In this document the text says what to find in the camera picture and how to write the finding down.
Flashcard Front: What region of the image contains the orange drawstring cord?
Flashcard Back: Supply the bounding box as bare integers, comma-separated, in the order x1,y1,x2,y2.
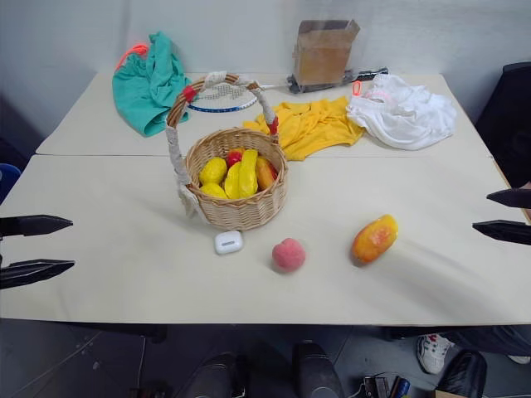
115,41,150,72

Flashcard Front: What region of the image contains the dark rounded shape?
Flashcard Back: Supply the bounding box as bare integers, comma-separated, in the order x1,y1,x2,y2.
291,341,346,398
181,351,251,398

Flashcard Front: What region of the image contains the white earbuds case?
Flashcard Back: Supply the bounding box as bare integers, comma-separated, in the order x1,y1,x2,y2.
213,230,243,255

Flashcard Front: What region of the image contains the pile of tools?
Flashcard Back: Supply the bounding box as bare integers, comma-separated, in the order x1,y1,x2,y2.
351,371,412,398

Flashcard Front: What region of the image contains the yellow banana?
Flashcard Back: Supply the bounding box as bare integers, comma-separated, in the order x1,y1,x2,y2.
223,148,260,200

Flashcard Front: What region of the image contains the person's leg in jeans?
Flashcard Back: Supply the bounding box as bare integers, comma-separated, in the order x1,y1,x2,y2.
450,324,531,358

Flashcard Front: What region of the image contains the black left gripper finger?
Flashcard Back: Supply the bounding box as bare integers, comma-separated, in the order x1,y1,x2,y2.
0,259,76,290
0,214,74,238

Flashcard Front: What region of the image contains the blue object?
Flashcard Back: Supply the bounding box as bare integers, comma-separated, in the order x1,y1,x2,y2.
0,163,22,205

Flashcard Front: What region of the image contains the badminton racket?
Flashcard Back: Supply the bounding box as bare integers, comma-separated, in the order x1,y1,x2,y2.
186,67,390,114

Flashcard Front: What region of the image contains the teal cloth bag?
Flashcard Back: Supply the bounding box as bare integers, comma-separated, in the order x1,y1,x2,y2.
111,31,193,138

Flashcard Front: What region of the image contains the yellow lemon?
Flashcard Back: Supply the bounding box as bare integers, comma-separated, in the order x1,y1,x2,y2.
199,182,230,201
198,156,229,186

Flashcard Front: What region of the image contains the yellow cloth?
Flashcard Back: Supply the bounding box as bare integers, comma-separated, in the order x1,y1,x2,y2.
241,95,367,163

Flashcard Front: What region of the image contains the white cloth bag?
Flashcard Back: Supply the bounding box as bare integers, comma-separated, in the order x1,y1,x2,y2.
345,73,458,152

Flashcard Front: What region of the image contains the pink peach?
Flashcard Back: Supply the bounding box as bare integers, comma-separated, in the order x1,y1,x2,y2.
271,237,307,275

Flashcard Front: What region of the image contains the open cardboard box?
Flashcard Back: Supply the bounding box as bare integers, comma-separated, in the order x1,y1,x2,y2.
291,18,362,86

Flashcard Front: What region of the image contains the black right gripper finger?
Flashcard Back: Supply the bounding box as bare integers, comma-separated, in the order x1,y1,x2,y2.
472,220,531,246
485,187,531,210

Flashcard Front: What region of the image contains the white sneaker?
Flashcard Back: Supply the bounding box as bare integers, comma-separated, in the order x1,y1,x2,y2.
416,333,456,376

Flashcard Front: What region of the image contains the black bag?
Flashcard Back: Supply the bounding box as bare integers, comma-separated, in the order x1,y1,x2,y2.
436,349,489,398

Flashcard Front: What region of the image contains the wicker basket with handle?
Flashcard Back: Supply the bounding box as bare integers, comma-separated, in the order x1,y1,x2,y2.
164,71,290,233

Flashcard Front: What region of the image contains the orange yellow mango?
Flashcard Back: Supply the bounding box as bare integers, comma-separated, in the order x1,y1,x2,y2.
254,156,280,192
351,213,400,266

